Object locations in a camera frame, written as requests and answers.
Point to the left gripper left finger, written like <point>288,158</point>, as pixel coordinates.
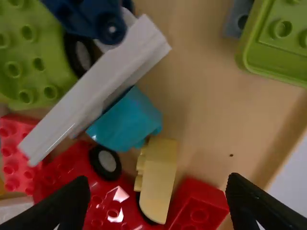
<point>60,206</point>

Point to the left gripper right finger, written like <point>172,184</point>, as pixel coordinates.
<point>254,206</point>

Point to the yellow toy car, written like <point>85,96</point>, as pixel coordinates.
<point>156,179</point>

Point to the red toy brick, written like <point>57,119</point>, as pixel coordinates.
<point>199,203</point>

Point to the red studded toy plate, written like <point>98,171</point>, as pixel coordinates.
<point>14,148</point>

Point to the teal toy brick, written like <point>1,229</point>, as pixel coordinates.
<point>129,119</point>

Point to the white toy brick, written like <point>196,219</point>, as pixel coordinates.
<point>96,95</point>

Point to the tan tray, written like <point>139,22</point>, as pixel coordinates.
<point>204,95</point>

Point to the green studded toy plate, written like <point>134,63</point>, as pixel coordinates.
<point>28,60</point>

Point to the green toy brick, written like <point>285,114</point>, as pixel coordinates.
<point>275,48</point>

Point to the light blue toy brick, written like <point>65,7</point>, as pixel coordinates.
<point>233,21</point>

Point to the dark blue toy car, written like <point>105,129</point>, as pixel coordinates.
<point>84,16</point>

